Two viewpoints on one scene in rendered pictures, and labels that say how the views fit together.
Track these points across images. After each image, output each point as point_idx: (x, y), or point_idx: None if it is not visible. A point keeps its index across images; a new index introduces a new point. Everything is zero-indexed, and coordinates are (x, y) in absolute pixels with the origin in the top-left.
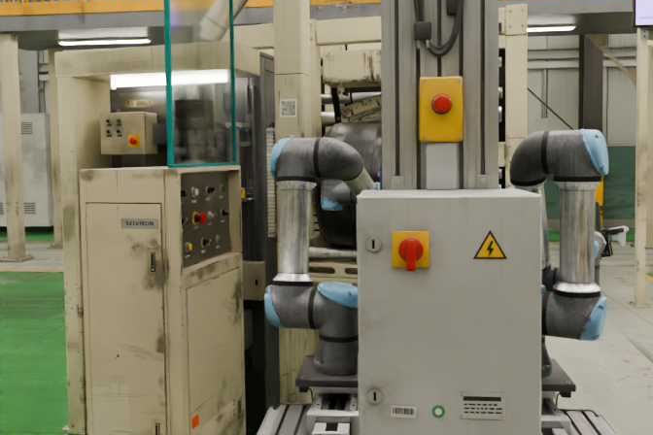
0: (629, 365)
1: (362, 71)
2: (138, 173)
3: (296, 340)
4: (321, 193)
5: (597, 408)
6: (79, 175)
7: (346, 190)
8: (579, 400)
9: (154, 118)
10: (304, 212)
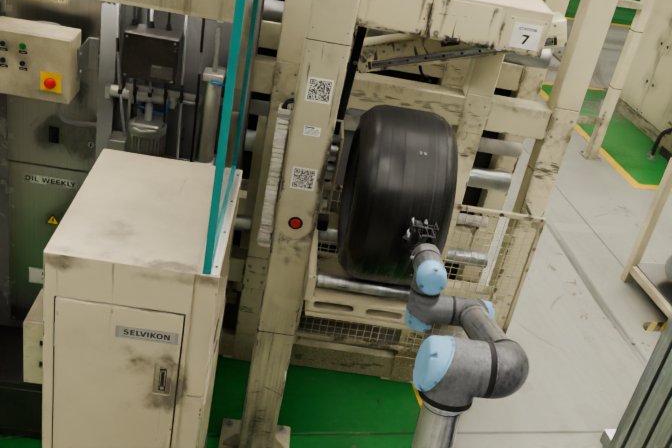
0: (556, 276)
1: (416, 22)
2: (151, 273)
3: (277, 360)
4: (408, 307)
5: (542, 359)
6: (44, 259)
7: (447, 314)
8: (523, 344)
9: (79, 40)
10: (454, 438)
